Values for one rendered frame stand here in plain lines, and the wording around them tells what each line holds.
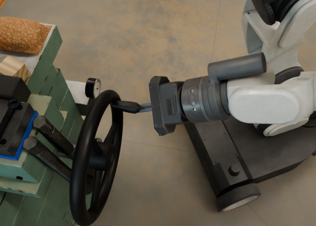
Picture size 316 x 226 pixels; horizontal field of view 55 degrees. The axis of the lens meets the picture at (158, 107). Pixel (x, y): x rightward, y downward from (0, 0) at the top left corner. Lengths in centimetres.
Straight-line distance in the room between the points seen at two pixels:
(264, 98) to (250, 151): 93
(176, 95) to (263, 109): 17
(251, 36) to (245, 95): 46
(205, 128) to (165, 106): 81
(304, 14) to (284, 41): 8
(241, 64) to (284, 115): 11
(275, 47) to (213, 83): 30
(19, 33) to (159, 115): 37
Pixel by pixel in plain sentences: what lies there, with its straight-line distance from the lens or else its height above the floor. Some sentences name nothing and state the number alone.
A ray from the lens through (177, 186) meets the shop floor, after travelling 149.
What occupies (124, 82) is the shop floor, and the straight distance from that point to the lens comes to 176.
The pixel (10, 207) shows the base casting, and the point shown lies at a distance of 77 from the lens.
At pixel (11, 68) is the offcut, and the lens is 70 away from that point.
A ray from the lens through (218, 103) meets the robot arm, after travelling 55.
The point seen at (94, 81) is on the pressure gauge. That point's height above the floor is 69.
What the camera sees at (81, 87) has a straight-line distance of 101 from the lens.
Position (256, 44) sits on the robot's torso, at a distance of 101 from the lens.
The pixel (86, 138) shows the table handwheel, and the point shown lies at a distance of 54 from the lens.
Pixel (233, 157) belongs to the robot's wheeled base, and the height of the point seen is 21.
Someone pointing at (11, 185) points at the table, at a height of 87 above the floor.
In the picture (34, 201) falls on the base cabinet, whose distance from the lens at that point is 87.
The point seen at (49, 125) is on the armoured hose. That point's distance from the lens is 57.
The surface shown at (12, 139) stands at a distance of 53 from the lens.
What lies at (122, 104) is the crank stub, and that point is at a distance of 64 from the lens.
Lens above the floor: 143
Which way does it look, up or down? 60 degrees down
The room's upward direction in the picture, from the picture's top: straight up
